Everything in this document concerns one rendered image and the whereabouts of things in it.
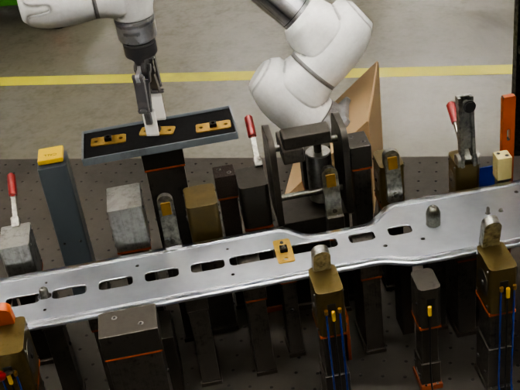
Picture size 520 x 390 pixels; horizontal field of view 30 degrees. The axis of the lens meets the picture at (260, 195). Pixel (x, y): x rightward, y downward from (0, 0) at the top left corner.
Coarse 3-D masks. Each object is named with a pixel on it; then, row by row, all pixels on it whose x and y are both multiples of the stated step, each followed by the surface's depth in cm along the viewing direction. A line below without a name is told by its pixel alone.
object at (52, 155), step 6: (42, 150) 232; (48, 150) 231; (54, 150) 231; (60, 150) 231; (42, 156) 229; (48, 156) 229; (54, 156) 228; (60, 156) 228; (42, 162) 228; (48, 162) 228
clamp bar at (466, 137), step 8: (456, 96) 219; (464, 96) 219; (472, 96) 218; (456, 104) 220; (464, 104) 216; (472, 104) 216; (456, 112) 221; (464, 112) 220; (472, 112) 220; (464, 120) 221; (472, 120) 220; (464, 128) 222; (472, 128) 221; (464, 136) 223; (472, 136) 222; (464, 144) 224; (472, 144) 223; (472, 152) 224; (472, 160) 225
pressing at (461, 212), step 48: (480, 192) 224; (240, 240) 220; (336, 240) 216; (384, 240) 213; (432, 240) 212; (0, 288) 215; (48, 288) 213; (96, 288) 211; (144, 288) 209; (192, 288) 207; (240, 288) 206
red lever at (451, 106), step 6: (450, 102) 230; (450, 108) 230; (450, 114) 229; (456, 114) 229; (450, 120) 230; (456, 120) 228; (456, 126) 228; (456, 132) 228; (468, 150) 226; (468, 156) 225
